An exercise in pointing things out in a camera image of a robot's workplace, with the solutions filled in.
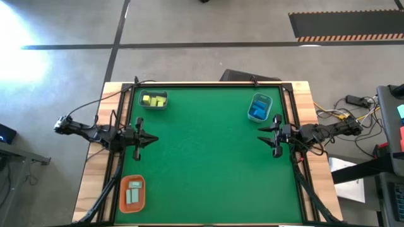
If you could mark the grey plastic bin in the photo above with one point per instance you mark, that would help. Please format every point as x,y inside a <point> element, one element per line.
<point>141,105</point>

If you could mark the red and black tool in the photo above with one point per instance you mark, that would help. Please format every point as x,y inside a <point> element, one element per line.
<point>382,146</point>

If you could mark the green table mat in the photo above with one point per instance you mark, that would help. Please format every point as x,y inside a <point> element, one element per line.
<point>205,157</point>

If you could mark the dark keyboard tray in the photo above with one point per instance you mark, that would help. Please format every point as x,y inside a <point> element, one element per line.
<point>391,201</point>

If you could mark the orange plastic bin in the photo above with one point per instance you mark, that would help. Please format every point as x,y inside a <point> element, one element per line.
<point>139,206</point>

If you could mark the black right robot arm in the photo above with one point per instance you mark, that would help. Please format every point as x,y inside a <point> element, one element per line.
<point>334,129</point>

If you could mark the grey side table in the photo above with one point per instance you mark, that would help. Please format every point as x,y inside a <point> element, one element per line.
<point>389,126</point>

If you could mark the black table clamp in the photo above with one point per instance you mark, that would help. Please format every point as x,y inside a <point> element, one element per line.
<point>255,82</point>
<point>136,81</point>

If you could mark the black device with blue light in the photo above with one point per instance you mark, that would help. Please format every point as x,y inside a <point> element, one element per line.
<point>7,134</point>

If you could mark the black box on floor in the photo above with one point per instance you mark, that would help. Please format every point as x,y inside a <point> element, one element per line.
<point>240,76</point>

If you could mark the black power strip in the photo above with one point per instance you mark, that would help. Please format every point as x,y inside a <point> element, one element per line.
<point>355,100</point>

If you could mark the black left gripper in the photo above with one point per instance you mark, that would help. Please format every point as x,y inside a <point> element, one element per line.
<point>131,136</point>

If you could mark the black desk leg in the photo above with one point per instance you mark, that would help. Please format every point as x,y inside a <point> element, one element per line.
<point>363,168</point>

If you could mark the light teal foam block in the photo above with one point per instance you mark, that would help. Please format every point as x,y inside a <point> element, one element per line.
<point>135,184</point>
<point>135,195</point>
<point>128,197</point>

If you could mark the black aluminium table frame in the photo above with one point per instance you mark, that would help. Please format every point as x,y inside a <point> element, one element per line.
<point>205,84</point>

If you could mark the grey metal desk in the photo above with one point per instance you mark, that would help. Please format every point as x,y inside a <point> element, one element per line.
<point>19,151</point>

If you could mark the translucent teal plastic bin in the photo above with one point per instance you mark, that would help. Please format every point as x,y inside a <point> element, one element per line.
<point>264,96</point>

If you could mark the black hazard-striped floor mat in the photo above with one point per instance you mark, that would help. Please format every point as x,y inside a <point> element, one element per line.
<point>347,23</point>

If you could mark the blue foam block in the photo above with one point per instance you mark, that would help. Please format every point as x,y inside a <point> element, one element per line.
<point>260,115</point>
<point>261,104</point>
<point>254,111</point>

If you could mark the white paper sheet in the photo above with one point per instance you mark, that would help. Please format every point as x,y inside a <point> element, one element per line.
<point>347,192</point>

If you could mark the black diagonal frame strut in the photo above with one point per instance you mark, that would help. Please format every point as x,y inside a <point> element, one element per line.
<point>99,201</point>
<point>317,201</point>

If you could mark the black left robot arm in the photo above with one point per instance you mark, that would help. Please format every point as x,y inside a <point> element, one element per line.
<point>94,134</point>

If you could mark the small teal item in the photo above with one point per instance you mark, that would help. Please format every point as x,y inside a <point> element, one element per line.
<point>401,111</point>

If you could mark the small red item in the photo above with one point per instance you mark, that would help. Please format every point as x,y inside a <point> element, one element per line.
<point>401,138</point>

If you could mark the yellow-green foam block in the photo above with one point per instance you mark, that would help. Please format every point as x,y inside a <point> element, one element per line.
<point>161,98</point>
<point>160,104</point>
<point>154,101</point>
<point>146,99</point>

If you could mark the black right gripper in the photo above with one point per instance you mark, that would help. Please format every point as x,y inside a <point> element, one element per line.
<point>285,134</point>

